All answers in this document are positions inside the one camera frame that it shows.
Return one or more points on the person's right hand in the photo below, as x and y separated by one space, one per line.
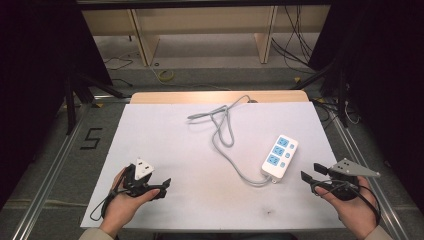
353 211

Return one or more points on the black curtain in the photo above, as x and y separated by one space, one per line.
30 83
386 73

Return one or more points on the black metal stand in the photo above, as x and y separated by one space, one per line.
341 96
70 110

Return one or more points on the aluminium floor rail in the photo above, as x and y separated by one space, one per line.
370 156
50 170

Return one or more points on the dark power plug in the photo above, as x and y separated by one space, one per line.
253 100

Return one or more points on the person's left hand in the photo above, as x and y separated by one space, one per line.
121 206

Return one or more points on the wooden shelf unit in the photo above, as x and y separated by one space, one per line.
146 43

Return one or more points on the white power strip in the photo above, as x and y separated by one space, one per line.
271 170

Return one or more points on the wooden table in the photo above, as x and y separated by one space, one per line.
200 97

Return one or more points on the white table mat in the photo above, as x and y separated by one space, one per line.
173 150

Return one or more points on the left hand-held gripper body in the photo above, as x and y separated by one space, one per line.
133 184

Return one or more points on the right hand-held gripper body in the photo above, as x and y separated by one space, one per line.
350 168

